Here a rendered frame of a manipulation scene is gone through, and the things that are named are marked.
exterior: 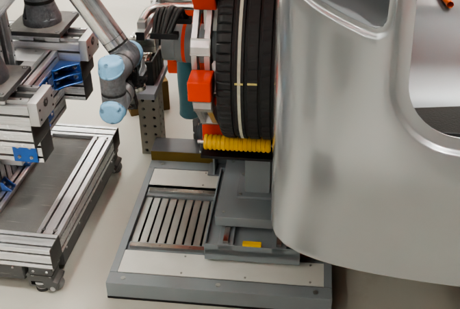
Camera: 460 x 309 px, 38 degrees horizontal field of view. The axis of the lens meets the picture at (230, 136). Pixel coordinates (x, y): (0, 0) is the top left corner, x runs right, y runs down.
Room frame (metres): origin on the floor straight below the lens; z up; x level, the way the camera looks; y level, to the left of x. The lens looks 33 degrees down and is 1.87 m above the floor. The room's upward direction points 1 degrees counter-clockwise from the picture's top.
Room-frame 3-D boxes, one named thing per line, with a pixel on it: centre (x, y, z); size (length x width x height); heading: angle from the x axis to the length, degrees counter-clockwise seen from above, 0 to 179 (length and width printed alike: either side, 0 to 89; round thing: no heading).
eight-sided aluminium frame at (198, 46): (2.20, 0.06, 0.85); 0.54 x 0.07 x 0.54; 173
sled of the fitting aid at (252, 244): (2.13, -0.11, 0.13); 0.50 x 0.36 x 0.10; 173
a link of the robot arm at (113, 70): (1.78, 0.34, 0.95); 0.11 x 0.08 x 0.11; 166
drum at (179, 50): (2.21, 0.13, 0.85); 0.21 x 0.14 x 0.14; 83
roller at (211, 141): (2.07, -0.03, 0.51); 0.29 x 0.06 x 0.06; 83
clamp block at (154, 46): (2.05, 0.28, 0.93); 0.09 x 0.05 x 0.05; 83
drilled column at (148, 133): (2.81, 0.38, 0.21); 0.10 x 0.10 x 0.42; 83
